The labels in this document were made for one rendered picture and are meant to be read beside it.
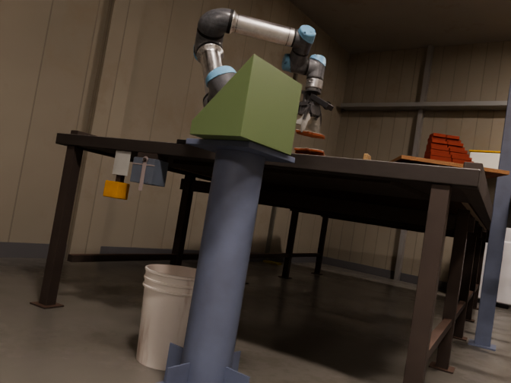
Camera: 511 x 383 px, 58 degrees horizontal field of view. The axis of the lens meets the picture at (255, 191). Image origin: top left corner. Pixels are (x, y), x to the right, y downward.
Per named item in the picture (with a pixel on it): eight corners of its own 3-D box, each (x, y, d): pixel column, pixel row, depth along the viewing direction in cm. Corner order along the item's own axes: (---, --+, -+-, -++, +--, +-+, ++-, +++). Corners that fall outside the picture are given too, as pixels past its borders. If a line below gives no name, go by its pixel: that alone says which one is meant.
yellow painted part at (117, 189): (115, 197, 221) (124, 150, 222) (102, 195, 225) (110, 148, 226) (127, 200, 228) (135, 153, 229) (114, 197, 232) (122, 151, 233)
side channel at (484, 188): (479, 190, 156) (483, 163, 157) (460, 188, 159) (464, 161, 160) (495, 233, 510) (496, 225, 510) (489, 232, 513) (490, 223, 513)
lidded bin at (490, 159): (508, 175, 610) (511, 156, 611) (504, 170, 580) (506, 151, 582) (472, 172, 636) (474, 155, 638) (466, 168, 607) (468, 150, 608)
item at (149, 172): (147, 191, 210) (154, 153, 211) (125, 188, 217) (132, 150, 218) (163, 194, 220) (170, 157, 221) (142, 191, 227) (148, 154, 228)
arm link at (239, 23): (203, -7, 188) (317, 23, 195) (199, 17, 196) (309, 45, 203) (199, 9, 181) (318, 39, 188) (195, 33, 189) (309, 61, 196)
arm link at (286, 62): (287, 42, 201) (311, 48, 203) (280, 63, 209) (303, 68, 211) (287, 53, 196) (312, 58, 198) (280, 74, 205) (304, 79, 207)
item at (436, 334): (428, 433, 159) (462, 190, 163) (393, 421, 165) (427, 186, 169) (479, 308, 510) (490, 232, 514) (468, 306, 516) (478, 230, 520)
